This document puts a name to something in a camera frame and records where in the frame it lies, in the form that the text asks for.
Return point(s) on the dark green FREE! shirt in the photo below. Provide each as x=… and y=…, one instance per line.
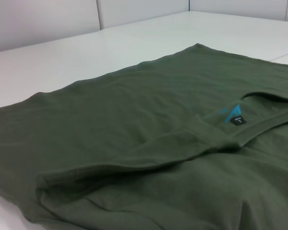
x=134, y=143

